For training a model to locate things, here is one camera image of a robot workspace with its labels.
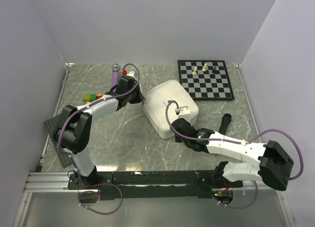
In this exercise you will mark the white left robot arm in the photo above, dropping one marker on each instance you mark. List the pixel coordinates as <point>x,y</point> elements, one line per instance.
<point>73,129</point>

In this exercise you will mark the white medicine kit case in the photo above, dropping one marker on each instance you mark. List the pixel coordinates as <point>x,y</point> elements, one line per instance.
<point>169,101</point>

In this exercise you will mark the black white chessboard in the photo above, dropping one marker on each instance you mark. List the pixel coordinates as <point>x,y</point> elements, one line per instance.
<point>205,85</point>

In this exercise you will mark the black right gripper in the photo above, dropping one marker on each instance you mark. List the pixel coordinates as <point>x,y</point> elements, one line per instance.
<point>178,139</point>

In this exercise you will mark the white chess piece small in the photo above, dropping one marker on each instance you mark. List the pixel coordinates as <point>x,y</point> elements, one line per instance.
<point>194,72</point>

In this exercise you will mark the colourful toy brick car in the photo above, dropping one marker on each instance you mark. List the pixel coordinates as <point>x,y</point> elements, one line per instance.
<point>91,97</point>

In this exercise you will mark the white chess piece tall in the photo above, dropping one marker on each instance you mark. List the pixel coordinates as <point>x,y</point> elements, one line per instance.
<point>205,67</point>

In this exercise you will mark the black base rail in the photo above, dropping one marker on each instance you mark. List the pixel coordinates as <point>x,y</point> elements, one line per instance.
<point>150,184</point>

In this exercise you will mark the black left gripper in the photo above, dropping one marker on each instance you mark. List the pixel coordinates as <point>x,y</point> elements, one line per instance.
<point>139,98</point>

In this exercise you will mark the black marker orange cap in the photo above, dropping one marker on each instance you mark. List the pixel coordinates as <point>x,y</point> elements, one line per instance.
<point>225,121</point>

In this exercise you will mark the purple glitter microphone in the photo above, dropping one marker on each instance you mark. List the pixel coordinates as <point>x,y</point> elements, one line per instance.
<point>115,74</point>

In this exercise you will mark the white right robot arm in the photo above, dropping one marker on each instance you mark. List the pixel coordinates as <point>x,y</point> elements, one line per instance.
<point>266,162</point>

